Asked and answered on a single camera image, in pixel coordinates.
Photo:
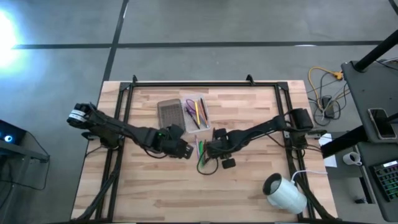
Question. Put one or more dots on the grey translucent box lid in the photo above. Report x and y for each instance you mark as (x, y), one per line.
(171, 114)

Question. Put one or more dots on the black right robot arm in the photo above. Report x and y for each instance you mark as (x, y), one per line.
(264, 127)

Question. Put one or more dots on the green highlighter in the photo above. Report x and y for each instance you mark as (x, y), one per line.
(201, 152)

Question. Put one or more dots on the white mug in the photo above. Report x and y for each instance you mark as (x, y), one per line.
(351, 158)

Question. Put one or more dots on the lilac pen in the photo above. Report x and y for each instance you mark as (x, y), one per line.
(197, 146)

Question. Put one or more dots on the black round pole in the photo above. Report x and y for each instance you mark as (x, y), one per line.
(376, 51)

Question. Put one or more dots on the black cart with blue light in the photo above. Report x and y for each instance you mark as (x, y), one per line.
(18, 146)

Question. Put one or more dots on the orange pen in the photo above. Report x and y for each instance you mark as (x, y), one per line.
(203, 115)

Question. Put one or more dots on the black power adapter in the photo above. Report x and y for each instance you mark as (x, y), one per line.
(328, 107)

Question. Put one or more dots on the black smartphone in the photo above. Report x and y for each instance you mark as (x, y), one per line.
(382, 123)

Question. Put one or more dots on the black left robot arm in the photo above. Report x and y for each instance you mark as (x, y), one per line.
(118, 129)

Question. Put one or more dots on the yellow highlighter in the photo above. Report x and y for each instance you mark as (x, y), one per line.
(197, 112)

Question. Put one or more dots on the black aluminium table frame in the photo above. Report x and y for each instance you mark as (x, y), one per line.
(202, 84)

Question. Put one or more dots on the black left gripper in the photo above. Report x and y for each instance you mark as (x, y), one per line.
(177, 148)

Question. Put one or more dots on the clear plastic supply box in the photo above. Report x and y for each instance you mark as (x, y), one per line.
(203, 129)

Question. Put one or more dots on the white paper sheet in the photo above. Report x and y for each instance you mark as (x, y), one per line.
(330, 161)

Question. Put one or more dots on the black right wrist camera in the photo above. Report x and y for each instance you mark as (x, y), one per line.
(228, 163)

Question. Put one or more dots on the black pen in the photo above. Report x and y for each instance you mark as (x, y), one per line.
(193, 119)
(205, 155)
(204, 107)

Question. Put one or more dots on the black keyboard with lit keys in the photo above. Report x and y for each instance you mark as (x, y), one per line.
(387, 180)

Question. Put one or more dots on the purple pen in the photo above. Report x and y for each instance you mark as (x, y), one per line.
(189, 105)

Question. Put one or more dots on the grey side desk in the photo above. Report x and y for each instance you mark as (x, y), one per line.
(363, 93)

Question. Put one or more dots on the white cylindrical table camera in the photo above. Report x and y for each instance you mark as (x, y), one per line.
(284, 193)

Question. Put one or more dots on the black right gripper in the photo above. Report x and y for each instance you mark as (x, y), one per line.
(220, 146)

